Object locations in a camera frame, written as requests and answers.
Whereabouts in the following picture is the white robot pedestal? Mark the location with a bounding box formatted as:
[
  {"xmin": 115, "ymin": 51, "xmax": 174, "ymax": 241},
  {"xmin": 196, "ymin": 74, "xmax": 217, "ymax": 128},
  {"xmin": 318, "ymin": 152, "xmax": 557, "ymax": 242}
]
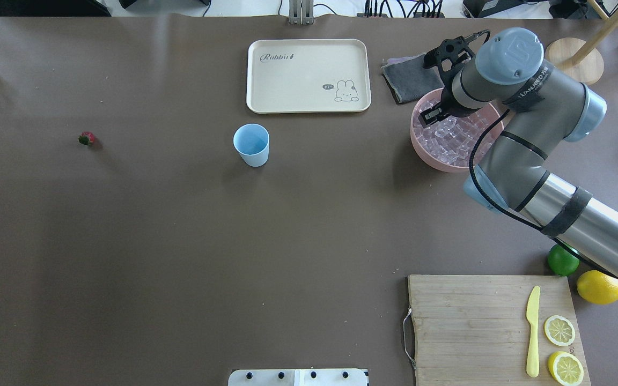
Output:
[{"xmin": 227, "ymin": 367, "xmax": 370, "ymax": 385}]

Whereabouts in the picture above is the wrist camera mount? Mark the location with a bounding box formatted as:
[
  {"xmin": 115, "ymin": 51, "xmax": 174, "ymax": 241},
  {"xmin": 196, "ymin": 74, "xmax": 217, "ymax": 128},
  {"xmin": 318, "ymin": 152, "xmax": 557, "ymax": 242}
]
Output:
[{"xmin": 422, "ymin": 29, "xmax": 490, "ymax": 84}]

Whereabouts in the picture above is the lemon half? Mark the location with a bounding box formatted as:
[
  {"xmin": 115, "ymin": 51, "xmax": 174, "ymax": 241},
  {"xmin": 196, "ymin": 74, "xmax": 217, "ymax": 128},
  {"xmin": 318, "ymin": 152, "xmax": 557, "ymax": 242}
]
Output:
[
  {"xmin": 543, "ymin": 315, "xmax": 576, "ymax": 347},
  {"xmin": 547, "ymin": 351, "xmax": 585, "ymax": 385}
]

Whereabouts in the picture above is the lemon half left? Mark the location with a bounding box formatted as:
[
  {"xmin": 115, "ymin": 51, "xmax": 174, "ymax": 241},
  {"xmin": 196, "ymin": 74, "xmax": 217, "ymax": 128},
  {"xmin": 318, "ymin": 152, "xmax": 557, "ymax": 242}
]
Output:
[{"xmin": 543, "ymin": 315, "xmax": 576, "ymax": 347}]

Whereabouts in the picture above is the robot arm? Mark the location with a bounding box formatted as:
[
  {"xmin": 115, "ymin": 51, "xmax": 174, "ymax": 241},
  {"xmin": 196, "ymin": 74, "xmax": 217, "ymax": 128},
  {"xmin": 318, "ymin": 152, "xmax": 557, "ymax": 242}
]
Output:
[{"xmin": 418, "ymin": 27, "xmax": 618, "ymax": 278}]

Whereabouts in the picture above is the aluminium frame post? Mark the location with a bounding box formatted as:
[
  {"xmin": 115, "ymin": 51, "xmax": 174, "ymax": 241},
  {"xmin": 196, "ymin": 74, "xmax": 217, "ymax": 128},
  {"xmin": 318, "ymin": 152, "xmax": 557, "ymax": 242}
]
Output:
[{"xmin": 288, "ymin": 0, "xmax": 315, "ymax": 25}]

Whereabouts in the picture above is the beige rabbit tray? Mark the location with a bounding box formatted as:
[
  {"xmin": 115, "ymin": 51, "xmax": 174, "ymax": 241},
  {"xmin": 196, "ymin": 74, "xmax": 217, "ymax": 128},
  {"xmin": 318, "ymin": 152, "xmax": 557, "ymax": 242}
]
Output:
[{"xmin": 247, "ymin": 39, "xmax": 371, "ymax": 114}]

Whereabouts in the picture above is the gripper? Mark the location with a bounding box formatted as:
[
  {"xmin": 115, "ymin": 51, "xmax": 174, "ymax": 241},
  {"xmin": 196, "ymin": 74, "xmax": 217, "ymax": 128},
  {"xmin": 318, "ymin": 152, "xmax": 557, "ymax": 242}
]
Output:
[{"xmin": 419, "ymin": 80, "xmax": 476, "ymax": 127}]

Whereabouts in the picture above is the yellow lemon far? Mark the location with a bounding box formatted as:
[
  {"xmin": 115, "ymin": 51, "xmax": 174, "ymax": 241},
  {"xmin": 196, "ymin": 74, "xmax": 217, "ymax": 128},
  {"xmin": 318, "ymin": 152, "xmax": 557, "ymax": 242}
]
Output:
[{"xmin": 576, "ymin": 270, "xmax": 618, "ymax": 305}]

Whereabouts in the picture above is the wooden cutting board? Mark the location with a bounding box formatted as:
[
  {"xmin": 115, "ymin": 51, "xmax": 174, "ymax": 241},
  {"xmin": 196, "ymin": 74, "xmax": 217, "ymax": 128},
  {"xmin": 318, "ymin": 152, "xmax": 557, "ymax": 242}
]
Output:
[{"xmin": 407, "ymin": 274, "xmax": 587, "ymax": 385}]

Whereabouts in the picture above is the grey folded cloth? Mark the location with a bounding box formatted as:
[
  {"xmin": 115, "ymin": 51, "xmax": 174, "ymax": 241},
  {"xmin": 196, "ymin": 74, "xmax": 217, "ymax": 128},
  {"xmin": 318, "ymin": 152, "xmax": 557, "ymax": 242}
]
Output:
[{"xmin": 381, "ymin": 52, "xmax": 444, "ymax": 105}]

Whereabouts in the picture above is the blue plastic cup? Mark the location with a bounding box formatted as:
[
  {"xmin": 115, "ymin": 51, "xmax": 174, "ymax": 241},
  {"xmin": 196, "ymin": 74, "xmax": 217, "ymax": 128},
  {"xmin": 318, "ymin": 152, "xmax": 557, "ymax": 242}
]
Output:
[{"xmin": 233, "ymin": 124, "xmax": 270, "ymax": 168}]

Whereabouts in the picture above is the lemon half right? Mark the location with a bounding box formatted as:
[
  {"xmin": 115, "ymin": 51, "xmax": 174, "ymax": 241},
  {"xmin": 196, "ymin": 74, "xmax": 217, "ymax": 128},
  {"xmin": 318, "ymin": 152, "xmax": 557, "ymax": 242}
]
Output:
[{"xmin": 547, "ymin": 351, "xmax": 585, "ymax": 385}]

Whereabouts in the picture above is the pink bowl of ice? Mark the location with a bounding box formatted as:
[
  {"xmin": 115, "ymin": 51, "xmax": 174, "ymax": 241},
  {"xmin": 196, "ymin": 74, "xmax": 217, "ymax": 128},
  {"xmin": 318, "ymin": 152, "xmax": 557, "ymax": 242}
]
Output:
[{"xmin": 409, "ymin": 88, "xmax": 501, "ymax": 173}]

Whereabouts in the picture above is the yellow plastic knife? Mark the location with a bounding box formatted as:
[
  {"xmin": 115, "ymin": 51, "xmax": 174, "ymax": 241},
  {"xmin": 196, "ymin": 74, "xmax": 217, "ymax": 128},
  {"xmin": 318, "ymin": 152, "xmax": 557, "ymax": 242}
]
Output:
[{"xmin": 525, "ymin": 286, "xmax": 541, "ymax": 378}]

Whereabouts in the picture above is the red strawberry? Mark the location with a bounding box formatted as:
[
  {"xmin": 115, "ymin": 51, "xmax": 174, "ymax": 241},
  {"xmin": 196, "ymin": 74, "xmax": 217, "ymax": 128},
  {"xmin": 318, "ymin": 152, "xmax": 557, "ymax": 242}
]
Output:
[{"xmin": 78, "ymin": 131, "xmax": 96, "ymax": 146}]

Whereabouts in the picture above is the wooden glass drying stand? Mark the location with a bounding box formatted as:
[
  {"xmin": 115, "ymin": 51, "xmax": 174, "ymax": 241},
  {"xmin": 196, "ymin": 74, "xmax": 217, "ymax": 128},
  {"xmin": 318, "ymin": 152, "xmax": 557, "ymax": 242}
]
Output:
[{"xmin": 545, "ymin": 1, "xmax": 618, "ymax": 85}]

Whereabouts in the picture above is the green lime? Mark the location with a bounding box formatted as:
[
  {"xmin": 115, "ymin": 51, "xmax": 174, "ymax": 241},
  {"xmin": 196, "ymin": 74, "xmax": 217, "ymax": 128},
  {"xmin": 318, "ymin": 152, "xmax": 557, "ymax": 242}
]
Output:
[{"xmin": 547, "ymin": 244, "xmax": 580, "ymax": 277}]

